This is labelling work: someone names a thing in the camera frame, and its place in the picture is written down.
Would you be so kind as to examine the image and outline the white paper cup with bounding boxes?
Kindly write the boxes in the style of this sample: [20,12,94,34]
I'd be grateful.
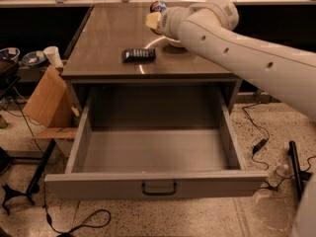
[43,46,63,68]

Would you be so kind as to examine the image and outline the blue bowl far left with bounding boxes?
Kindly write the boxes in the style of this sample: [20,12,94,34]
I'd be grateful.
[0,47,20,62]

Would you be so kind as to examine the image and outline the dark blue snack packet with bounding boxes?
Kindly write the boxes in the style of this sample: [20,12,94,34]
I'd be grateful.
[121,48,156,62]

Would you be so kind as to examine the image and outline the grey cabinet with brown top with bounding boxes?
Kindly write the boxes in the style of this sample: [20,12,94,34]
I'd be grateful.
[62,3,241,117]

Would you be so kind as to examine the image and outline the brown cardboard box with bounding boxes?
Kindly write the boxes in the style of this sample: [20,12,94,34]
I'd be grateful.
[23,65,80,139]

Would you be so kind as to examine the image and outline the clear plastic water bottle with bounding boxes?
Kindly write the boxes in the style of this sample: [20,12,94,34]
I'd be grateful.
[269,164,289,188]

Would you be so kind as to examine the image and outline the white paper bowl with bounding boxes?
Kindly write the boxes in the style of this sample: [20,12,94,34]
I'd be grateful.
[166,37,183,48]

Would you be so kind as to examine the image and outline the black stand leg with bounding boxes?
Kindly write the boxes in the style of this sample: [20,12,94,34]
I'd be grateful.
[0,138,57,215]
[288,140,312,200]

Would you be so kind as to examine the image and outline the black stand leg left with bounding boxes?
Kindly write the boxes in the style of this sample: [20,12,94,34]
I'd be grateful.
[0,138,57,215]

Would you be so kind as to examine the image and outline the open grey top drawer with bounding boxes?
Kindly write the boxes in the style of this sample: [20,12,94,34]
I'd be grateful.
[45,87,267,200]

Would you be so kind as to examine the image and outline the black power cable right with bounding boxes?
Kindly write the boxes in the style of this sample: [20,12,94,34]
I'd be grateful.
[241,101,316,191]

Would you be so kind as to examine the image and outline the blue pepsi can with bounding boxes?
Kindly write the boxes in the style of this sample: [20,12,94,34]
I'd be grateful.
[150,0,168,13]

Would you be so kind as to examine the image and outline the black floor cable left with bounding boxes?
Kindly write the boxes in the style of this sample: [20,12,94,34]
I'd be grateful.
[13,96,112,237]

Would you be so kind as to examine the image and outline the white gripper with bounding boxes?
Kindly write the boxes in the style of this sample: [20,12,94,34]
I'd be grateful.
[145,7,191,40]

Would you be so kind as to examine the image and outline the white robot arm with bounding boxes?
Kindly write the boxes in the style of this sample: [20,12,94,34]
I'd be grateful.
[146,0,316,120]

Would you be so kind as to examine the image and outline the black stand leg right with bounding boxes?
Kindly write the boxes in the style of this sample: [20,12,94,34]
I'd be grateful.
[288,140,312,200]

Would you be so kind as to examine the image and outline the blue bowl near cup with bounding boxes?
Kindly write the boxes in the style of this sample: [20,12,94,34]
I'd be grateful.
[22,50,47,68]

